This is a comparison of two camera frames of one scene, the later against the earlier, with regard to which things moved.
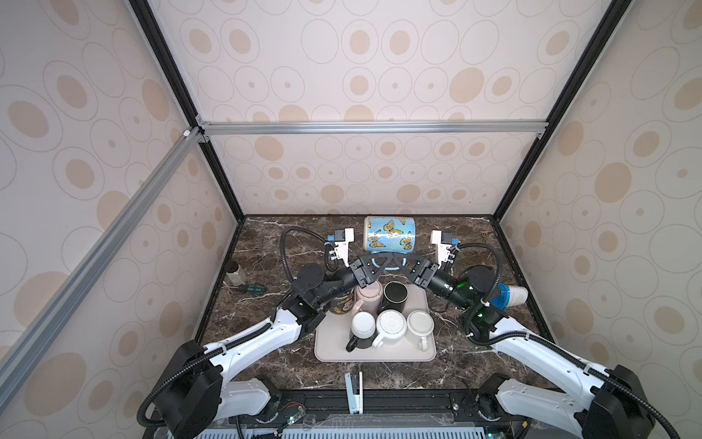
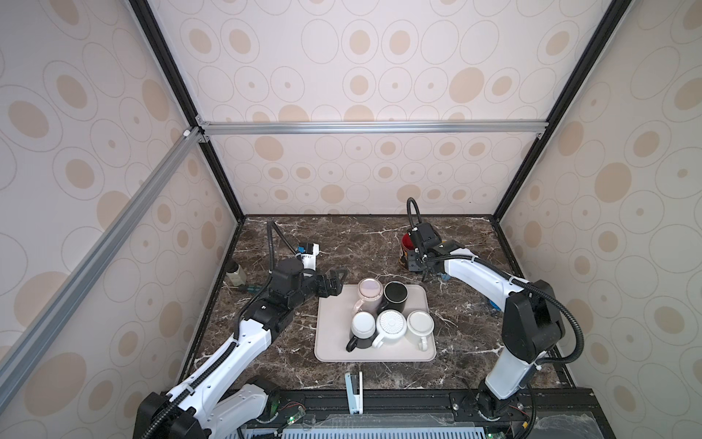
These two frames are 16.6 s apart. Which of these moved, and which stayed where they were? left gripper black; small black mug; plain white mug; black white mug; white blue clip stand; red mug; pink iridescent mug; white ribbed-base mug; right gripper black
Moved: red mug; right gripper black; left gripper black
Stayed: white ribbed-base mug; plain white mug; black white mug; pink iridescent mug; white blue clip stand; small black mug
